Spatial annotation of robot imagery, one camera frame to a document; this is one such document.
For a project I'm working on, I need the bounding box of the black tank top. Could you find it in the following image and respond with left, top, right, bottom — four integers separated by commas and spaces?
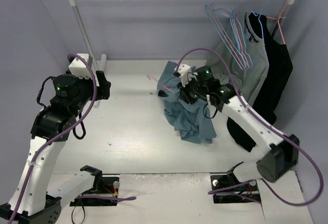
227, 13, 294, 153

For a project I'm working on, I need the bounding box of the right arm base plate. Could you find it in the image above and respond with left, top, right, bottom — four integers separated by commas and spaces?
210, 163, 261, 204

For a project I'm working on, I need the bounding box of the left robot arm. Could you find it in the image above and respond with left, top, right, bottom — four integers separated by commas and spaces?
1, 71, 111, 223

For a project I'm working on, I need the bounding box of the blue t shirt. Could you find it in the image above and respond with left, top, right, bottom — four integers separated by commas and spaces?
157, 61, 217, 144

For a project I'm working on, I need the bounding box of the pink hanger at rack end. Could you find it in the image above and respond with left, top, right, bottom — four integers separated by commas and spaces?
268, 0, 291, 45

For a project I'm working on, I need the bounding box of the black looped cable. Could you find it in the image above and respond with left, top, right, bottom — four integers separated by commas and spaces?
71, 198, 87, 224

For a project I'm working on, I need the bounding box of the blue wire hanger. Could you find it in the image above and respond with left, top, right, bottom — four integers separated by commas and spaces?
204, 0, 251, 70

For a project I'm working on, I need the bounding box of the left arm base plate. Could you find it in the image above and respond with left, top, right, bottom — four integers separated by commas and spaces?
69, 165, 119, 207

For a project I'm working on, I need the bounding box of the blue hanger holding tank top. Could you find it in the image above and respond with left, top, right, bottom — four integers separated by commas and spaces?
252, 0, 270, 39

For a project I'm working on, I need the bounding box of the grey sweatshirt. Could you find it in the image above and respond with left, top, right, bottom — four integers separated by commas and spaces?
206, 13, 269, 105

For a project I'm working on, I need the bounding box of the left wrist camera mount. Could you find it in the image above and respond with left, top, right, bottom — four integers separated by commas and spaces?
68, 54, 91, 79

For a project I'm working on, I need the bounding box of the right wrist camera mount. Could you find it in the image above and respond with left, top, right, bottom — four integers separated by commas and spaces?
174, 64, 198, 87

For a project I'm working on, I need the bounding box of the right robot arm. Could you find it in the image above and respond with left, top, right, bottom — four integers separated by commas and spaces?
175, 65, 298, 189

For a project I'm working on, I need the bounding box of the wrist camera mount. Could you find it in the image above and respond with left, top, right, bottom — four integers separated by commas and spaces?
68, 54, 91, 79
174, 64, 198, 87

